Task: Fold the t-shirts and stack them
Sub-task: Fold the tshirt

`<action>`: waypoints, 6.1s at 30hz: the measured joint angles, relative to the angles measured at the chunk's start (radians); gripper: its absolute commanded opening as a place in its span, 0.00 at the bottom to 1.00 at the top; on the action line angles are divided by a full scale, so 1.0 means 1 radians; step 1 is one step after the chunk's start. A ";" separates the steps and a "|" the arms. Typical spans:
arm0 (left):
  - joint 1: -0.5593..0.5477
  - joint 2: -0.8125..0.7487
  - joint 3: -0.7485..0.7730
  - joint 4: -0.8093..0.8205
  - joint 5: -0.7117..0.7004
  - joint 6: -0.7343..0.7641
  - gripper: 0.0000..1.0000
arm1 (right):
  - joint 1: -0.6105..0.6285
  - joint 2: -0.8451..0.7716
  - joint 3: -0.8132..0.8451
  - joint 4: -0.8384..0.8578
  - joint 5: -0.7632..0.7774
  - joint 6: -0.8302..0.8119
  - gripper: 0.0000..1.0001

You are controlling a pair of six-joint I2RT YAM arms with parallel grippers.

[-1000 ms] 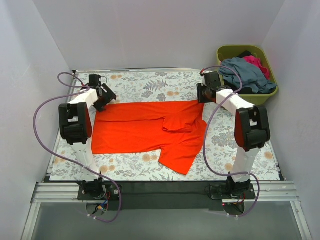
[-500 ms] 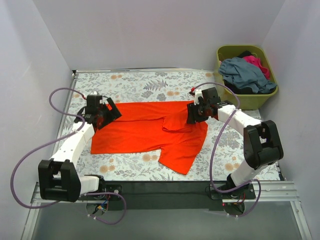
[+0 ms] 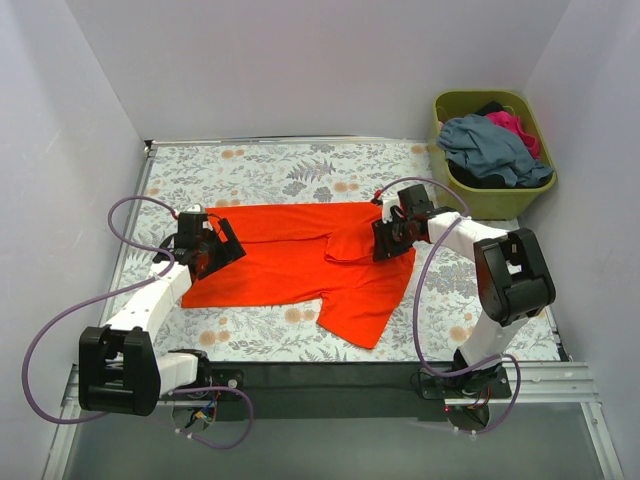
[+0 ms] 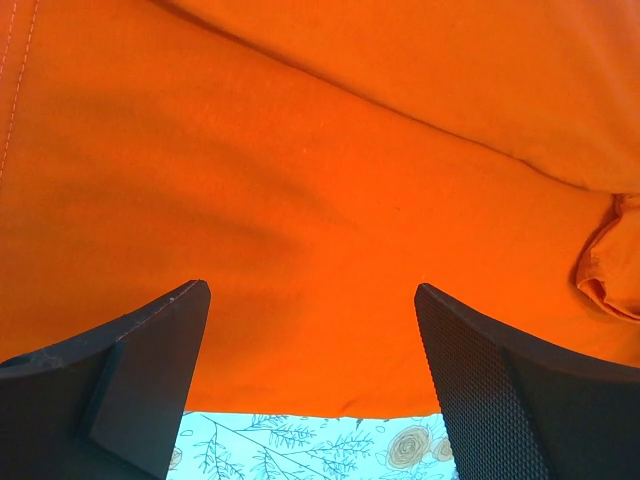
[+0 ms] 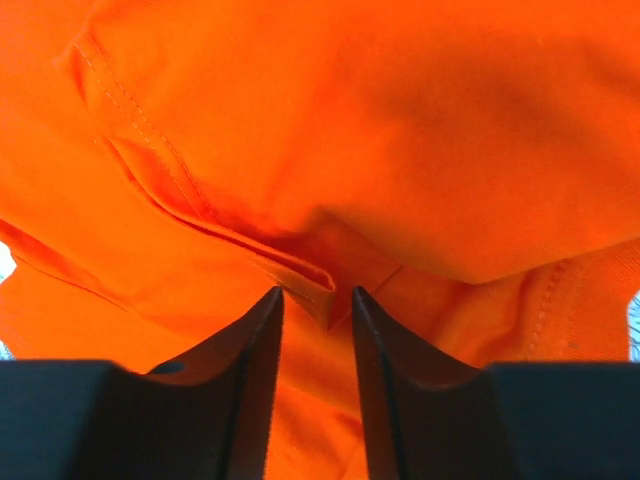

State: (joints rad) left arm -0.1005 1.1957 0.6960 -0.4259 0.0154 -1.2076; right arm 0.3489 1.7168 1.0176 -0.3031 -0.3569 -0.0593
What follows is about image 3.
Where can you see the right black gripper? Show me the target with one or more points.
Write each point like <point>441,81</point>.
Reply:
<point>385,241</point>

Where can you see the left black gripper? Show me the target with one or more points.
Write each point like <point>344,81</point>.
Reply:
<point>220,248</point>

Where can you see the orange t-shirt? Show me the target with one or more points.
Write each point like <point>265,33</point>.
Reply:
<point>302,252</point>

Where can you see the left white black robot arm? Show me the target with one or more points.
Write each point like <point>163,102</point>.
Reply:
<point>119,370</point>

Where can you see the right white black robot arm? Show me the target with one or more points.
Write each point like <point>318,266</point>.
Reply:
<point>512,276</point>

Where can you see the floral patterned table mat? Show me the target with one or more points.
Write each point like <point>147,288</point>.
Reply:
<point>431,320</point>

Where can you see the olive green plastic bin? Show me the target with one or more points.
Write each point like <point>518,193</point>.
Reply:
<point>486,204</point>

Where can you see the grey-blue t-shirt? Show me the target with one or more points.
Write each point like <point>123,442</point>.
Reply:
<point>483,155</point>

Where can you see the pink t-shirt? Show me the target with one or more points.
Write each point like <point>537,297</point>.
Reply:
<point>514,124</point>

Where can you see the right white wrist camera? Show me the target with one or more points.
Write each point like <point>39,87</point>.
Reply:
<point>386,203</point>

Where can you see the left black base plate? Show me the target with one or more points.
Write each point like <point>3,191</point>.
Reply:
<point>220,382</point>

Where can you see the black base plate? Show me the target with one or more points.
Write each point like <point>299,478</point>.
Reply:
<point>220,382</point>
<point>479,384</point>

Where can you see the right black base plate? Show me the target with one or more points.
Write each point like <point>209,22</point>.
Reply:
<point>479,384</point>

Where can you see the aluminium frame rail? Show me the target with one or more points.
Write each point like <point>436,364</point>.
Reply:
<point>356,421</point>

